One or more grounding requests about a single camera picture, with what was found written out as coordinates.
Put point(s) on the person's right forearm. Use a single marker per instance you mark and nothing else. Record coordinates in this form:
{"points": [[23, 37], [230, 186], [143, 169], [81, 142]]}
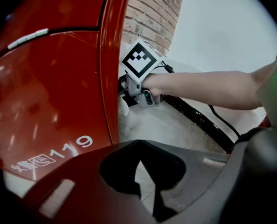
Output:
{"points": [[203, 87]]}

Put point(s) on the white cloth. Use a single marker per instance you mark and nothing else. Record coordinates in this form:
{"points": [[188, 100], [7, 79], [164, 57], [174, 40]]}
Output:
{"points": [[125, 115]]}

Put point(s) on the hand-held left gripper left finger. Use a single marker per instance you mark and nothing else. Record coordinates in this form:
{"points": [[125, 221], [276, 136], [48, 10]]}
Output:
{"points": [[82, 185]]}

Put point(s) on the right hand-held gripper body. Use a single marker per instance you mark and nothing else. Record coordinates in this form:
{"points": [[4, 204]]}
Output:
{"points": [[139, 59]]}

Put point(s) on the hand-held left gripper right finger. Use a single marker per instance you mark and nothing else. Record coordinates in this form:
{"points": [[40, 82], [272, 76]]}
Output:
{"points": [[199, 169]]}

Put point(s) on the red fire extinguisher box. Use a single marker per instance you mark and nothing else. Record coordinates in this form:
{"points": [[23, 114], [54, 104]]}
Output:
{"points": [[54, 90]]}

